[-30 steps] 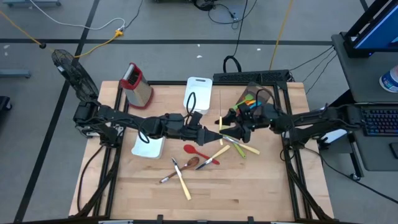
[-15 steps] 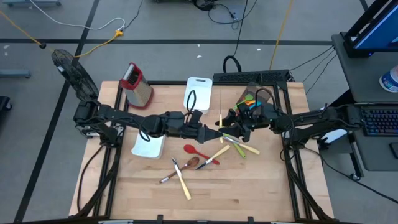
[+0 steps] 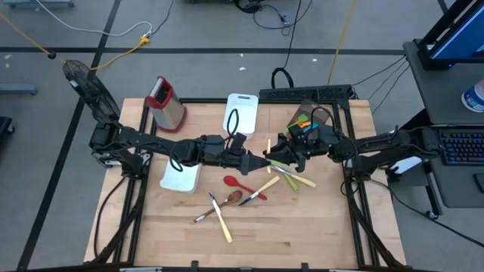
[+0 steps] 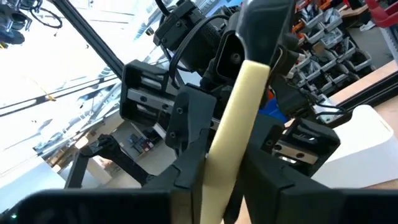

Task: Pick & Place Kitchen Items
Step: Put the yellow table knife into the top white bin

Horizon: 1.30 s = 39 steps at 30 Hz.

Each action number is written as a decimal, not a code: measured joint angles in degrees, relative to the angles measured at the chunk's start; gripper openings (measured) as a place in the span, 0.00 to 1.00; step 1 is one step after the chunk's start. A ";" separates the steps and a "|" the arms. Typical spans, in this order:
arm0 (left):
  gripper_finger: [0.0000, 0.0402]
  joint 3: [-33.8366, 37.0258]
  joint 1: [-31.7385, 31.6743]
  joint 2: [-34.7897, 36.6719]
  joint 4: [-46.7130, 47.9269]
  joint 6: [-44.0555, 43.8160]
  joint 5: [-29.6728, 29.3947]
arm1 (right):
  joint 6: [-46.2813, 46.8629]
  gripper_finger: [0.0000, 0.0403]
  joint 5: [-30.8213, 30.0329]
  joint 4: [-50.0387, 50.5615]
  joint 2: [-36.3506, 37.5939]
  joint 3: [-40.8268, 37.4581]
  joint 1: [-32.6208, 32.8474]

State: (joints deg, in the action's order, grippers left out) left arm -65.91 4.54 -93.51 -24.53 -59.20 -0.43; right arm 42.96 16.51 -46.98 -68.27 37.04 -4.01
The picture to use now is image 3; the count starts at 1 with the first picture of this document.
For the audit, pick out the brown wooden spoon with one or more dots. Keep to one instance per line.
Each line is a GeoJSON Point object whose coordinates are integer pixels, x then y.
{"type": "Point", "coordinates": [235, 196]}

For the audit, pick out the black chair caster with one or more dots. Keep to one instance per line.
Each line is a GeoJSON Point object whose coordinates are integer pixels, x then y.
{"type": "Point", "coordinates": [5, 124]}

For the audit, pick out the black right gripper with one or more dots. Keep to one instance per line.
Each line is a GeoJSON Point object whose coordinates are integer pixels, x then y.
{"type": "Point", "coordinates": [314, 149]}

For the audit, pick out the orange silicone spatula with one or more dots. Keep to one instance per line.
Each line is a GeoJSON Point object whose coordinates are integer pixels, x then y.
{"type": "Point", "coordinates": [304, 124]}

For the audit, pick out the blue silicone spatula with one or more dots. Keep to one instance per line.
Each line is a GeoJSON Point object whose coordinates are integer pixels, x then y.
{"type": "Point", "coordinates": [313, 126]}

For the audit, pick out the grey desk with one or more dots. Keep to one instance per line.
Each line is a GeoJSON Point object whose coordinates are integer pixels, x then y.
{"type": "Point", "coordinates": [438, 94]}

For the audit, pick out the grey metal floor bar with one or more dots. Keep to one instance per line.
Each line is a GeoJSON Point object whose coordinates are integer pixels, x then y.
{"type": "Point", "coordinates": [19, 89]}

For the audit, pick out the black keyboard blue backlight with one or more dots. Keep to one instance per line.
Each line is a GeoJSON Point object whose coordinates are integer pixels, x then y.
{"type": "Point", "coordinates": [463, 147]}

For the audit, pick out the translucent grey plastic bin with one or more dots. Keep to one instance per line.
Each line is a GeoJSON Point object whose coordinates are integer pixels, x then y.
{"type": "Point", "coordinates": [307, 107]}

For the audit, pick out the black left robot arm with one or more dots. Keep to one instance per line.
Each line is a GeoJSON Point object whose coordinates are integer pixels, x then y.
{"type": "Point", "coordinates": [151, 141]}

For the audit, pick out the green silicone spatula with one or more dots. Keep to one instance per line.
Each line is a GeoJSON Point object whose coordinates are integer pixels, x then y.
{"type": "Point", "coordinates": [300, 119]}

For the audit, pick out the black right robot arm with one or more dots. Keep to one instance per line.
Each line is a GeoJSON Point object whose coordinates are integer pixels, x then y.
{"type": "Point", "coordinates": [378, 145]}

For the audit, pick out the blue white wipes canister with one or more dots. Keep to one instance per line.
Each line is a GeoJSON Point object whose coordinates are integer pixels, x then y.
{"type": "Point", "coordinates": [474, 97]}

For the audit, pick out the green silicone spoon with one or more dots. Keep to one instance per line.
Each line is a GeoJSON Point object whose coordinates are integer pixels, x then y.
{"type": "Point", "coordinates": [293, 184]}

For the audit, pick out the small black floor puck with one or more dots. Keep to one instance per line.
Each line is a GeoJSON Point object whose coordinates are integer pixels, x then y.
{"type": "Point", "coordinates": [52, 55]}

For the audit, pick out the black floor fan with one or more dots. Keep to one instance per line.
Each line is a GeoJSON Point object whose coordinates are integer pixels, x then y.
{"type": "Point", "coordinates": [94, 94]}

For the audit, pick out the white flat sheet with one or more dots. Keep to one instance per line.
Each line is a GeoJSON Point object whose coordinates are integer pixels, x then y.
{"type": "Point", "coordinates": [410, 163]}

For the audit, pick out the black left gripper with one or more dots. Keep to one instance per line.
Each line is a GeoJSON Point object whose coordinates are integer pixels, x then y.
{"type": "Point", "coordinates": [219, 153]}

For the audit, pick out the small white plastic bin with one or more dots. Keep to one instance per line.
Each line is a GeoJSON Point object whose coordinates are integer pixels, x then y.
{"type": "Point", "coordinates": [247, 113]}

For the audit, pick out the large white plastic bin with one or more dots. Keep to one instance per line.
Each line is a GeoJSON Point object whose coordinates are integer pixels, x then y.
{"type": "Point", "coordinates": [181, 180]}

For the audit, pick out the steel box grater red trim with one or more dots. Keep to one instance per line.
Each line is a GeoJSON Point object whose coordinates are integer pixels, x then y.
{"type": "Point", "coordinates": [170, 113]}

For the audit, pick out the red silicone spoon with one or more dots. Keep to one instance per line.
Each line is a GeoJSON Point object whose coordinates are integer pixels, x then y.
{"type": "Point", "coordinates": [229, 181]}

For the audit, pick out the black computer monitor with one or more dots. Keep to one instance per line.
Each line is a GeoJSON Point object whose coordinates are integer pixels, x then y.
{"type": "Point", "coordinates": [461, 38]}

